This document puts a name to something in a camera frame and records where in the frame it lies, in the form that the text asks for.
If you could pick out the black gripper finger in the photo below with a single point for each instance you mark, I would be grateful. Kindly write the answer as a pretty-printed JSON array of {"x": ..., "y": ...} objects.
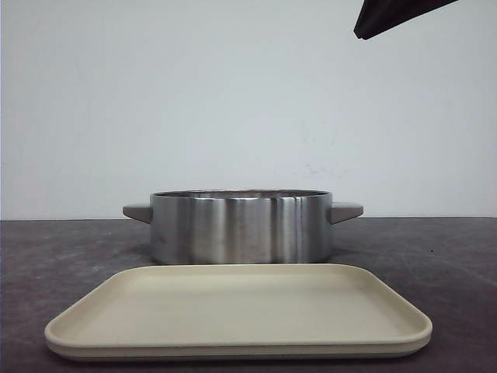
[{"x": 378, "y": 16}]

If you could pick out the stainless steel steamer pot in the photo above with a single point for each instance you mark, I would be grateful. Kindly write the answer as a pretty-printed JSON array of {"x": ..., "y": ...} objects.
[{"x": 242, "y": 226}]

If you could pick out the beige rectangular tray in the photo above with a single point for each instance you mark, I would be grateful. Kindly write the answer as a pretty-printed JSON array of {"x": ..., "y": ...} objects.
[{"x": 240, "y": 311}]

